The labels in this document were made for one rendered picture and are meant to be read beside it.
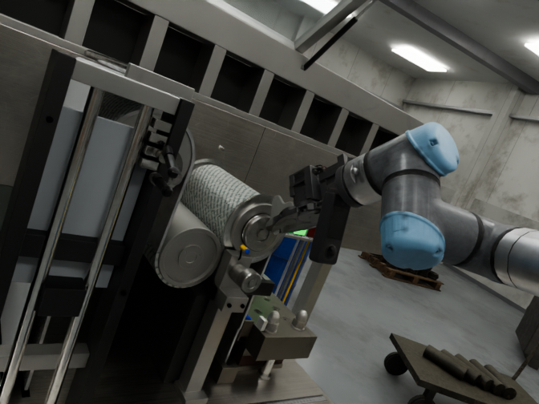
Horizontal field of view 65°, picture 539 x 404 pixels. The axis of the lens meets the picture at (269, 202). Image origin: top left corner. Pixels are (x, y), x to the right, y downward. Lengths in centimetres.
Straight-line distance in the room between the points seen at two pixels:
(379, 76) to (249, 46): 1133
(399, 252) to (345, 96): 85
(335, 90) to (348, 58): 1055
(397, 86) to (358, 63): 145
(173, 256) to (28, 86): 44
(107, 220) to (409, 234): 37
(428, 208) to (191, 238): 42
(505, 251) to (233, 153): 75
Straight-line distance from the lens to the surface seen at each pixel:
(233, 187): 87
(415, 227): 52
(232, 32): 108
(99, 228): 60
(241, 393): 99
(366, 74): 1214
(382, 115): 145
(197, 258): 79
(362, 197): 64
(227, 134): 111
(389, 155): 60
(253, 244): 81
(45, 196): 57
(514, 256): 56
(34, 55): 96
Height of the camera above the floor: 145
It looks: 10 degrees down
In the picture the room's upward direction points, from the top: 22 degrees clockwise
